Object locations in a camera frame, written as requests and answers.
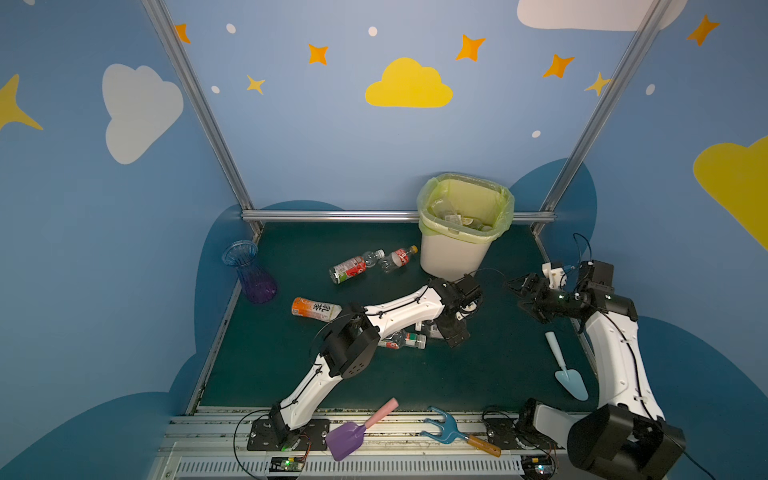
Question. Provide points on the right circuit board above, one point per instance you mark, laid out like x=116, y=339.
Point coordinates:
x=537, y=468

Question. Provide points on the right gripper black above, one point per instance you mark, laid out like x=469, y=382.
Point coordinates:
x=537, y=294

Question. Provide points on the purple toy shovel pink handle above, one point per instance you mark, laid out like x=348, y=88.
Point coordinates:
x=347, y=438

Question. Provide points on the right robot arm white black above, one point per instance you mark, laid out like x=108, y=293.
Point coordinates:
x=627, y=436

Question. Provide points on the circuit board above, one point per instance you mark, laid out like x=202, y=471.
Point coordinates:
x=537, y=468
x=287, y=464

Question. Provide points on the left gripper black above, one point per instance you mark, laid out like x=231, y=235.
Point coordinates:
x=454, y=327

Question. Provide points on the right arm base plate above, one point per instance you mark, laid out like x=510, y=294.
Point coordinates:
x=508, y=433

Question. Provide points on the light blue toy trowel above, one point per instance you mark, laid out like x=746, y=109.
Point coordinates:
x=570, y=379

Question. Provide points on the purple plastic vase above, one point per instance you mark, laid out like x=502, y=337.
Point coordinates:
x=257, y=284

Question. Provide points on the aluminium frame rear rail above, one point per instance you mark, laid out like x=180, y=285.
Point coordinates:
x=330, y=216

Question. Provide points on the clear bottle red green label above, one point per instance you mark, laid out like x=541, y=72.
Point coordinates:
x=402, y=339

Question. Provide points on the green bin liner bag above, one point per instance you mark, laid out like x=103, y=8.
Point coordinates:
x=465, y=208

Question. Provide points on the blue garden fork wooden handle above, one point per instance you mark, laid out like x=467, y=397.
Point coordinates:
x=449, y=432

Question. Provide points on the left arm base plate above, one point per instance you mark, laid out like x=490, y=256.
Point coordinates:
x=264, y=436

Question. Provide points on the left circuit board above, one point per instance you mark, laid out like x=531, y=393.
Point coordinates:
x=287, y=464

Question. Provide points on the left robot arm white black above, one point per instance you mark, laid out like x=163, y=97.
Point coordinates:
x=349, y=342

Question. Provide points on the white trash bin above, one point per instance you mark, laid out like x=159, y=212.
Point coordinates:
x=449, y=258

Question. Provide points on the orange white bottle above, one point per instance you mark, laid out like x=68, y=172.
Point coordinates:
x=322, y=311

